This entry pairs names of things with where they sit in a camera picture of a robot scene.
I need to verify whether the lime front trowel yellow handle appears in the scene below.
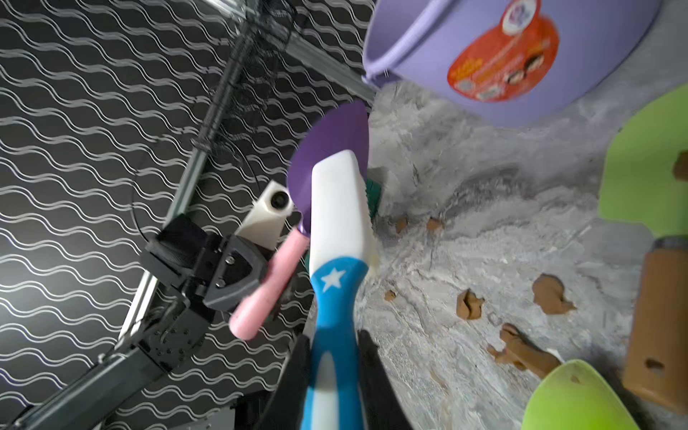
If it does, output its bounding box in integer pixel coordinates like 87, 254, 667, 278
521, 359, 639, 430

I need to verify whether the black wire basket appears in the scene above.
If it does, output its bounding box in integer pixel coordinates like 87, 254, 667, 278
192, 1, 297, 153

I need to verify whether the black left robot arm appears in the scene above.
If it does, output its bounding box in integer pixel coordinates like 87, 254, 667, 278
9, 215, 281, 429

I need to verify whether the purple plastic bucket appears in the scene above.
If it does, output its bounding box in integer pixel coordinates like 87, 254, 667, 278
363, 0, 660, 126

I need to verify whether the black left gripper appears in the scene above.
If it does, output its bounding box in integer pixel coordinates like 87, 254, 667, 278
140, 214, 269, 312

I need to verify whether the green plastic tool case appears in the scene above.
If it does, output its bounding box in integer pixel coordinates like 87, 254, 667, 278
365, 179, 383, 220

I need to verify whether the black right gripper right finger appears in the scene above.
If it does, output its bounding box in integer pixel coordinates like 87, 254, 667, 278
358, 330, 412, 430

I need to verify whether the wide green trowel wooden handle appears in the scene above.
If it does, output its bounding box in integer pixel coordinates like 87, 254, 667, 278
598, 85, 687, 415

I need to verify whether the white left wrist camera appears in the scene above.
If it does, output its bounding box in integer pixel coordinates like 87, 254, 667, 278
235, 181, 294, 250

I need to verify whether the white blue brush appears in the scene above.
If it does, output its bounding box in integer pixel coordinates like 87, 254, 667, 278
300, 150, 376, 429

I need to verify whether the purple trowel pink handle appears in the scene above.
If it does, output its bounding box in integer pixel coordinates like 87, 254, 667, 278
228, 99, 371, 342

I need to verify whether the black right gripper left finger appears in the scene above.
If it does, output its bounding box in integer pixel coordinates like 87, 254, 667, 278
254, 335, 311, 430

